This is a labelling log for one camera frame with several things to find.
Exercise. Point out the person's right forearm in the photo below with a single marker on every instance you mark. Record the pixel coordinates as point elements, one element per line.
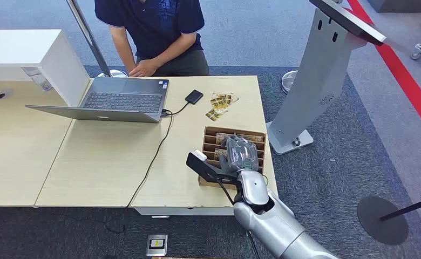
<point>121,48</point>

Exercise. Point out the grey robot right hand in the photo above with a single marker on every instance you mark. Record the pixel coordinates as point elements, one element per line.
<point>240,153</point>

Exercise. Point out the person's left hand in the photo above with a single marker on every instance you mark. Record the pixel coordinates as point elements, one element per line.
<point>145,68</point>

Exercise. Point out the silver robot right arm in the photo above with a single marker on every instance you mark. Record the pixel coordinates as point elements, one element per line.
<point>271,221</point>

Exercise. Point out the white cabinet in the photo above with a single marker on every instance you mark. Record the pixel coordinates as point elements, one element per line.
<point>28,53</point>

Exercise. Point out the clear tape strip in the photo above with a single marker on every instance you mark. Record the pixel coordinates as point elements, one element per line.
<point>37,78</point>

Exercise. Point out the black stanchion pole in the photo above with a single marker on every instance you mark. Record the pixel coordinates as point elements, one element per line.
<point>410,207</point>

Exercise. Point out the grey kiosk stand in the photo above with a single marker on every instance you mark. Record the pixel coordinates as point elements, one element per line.
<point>310,89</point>

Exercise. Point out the dark kiosk screen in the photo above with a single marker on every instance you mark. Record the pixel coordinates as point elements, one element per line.
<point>350,19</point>

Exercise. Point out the person's right hand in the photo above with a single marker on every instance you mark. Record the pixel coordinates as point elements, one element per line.
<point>130,69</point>

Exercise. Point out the silver floor socket box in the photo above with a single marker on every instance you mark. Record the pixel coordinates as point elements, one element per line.
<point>157,245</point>

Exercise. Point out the brown wooden card organizer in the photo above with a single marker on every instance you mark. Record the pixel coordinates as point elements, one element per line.
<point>208,143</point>

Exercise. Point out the person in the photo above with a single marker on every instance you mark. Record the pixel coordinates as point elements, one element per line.
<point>157,28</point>

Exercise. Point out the right wrist camera on black mount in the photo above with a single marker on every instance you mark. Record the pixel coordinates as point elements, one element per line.
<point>205,166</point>

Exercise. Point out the round silver stanchion base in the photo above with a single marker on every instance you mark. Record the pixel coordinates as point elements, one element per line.
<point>115,73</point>
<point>289,82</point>

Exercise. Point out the round black stanchion base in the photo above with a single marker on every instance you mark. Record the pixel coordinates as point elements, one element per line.
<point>382,221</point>

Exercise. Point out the white under-desk rail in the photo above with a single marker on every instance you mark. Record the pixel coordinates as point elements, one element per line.
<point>182,211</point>

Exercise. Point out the grey open laptop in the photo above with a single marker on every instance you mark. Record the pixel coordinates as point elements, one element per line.
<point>124,100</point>

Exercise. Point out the black card reader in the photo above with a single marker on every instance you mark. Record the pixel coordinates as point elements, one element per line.
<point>194,97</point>

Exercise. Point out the silver stanchion pole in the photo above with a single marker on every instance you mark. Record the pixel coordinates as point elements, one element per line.
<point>89,35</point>

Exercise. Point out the person's left forearm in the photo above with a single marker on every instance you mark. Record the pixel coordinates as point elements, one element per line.
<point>176,46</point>

